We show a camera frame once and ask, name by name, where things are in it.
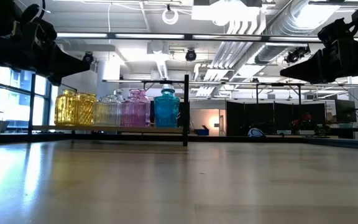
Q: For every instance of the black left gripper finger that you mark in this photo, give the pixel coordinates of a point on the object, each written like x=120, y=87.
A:
x=67, y=67

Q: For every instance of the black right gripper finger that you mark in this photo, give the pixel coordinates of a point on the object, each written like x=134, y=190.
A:
x=306, y=68

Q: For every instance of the yellow glass bottle vase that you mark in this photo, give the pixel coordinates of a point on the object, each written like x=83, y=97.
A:
x=64, y=109

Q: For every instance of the yellow ribbed glass vase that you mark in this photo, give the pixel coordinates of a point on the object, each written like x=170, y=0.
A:
x=87, y=109

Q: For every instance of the clear ribbed glass vase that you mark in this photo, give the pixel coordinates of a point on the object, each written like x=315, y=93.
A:
x=106, y=112
x=119, y=94

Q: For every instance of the pink glass vase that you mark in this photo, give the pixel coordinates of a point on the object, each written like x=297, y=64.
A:
x=145, y=99
x=133, y=112

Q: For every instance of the teal embossed glass vase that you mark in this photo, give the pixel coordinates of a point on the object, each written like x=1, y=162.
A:
x=166, y=109

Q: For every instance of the black ceiling spotlight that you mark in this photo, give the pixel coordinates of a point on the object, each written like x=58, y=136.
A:
x=190, y=55
x=88, y=58
x=297, y=55

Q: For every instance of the long ceiling light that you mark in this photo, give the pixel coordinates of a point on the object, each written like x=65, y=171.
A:
x=294, y=39
x=149, y=36

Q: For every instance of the red rounded object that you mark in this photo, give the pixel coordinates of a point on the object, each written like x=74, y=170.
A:
x=304, y=119

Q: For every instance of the black computer monitor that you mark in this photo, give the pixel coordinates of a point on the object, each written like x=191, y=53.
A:
x=346, y=111

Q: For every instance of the black partition screen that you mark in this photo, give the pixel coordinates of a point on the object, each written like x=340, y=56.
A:
x=244, y=118

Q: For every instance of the white and blue rounded object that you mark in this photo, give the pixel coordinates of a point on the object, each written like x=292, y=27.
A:
x=255, y=132

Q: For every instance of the small blue box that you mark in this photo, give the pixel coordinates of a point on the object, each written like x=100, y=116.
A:
x=202, y=132

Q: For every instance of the black metal rack frame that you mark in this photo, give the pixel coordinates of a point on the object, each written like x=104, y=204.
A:
x=278, y=84

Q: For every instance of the silver ribbed air duct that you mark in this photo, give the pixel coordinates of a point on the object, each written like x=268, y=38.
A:
x=275, y=51

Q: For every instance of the black window frame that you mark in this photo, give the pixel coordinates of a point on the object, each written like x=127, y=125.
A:
x=47, y=105

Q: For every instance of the black metal table frame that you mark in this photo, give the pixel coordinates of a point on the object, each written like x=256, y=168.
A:
x=244, y=139

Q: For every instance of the black shelf divider post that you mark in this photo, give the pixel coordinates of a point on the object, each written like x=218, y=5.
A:
x=186, y=109

